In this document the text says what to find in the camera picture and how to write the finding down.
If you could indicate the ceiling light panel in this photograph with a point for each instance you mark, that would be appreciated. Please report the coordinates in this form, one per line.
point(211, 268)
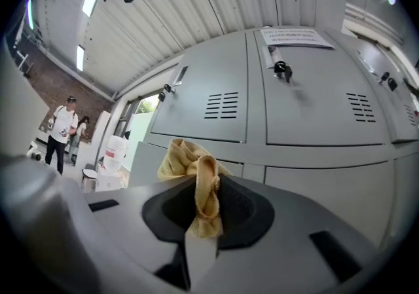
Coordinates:
point(80, 57)
point(89, 4)

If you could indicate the white paper notice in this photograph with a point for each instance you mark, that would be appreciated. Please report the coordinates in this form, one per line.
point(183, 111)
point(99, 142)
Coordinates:
point(294, 37)

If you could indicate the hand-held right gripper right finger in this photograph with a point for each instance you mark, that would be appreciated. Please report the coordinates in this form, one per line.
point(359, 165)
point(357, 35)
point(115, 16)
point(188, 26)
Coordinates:
point(294, 237)

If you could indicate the white water dispenser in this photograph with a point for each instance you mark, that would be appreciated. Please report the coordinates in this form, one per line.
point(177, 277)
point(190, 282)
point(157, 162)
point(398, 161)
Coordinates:
point(108, 181)

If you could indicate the inverted water bottle red label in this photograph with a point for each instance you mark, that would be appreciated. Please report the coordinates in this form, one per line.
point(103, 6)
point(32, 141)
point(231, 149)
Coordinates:
point(114, 158)

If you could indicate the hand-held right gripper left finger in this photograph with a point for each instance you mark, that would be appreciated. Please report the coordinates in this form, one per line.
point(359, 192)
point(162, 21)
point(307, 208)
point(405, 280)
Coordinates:
point(124, 220)

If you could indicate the yellow wiping cloth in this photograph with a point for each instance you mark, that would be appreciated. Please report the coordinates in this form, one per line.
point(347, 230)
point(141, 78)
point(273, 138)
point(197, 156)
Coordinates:
point(203, 168)

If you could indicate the grey metal locker cabinet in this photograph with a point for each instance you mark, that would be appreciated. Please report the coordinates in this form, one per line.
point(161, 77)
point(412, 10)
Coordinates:
point(311, 106)

